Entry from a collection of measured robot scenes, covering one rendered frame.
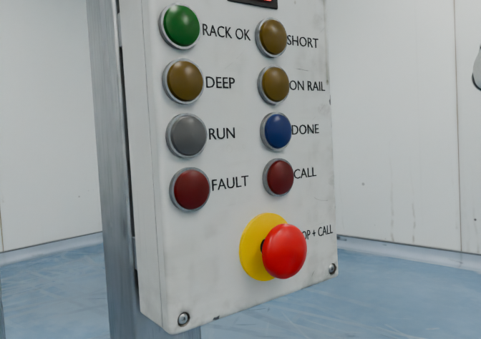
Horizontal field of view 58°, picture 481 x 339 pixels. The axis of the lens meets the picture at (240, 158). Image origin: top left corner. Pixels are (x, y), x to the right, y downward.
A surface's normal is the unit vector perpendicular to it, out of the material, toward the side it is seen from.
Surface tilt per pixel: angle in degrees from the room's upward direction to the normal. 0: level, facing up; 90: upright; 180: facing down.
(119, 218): 90
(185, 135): 89
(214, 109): 90
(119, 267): 90
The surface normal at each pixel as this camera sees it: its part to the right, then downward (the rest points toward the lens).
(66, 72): 0.71, 0.00
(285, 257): 0.54, 0.04
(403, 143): -0.70, 0.07
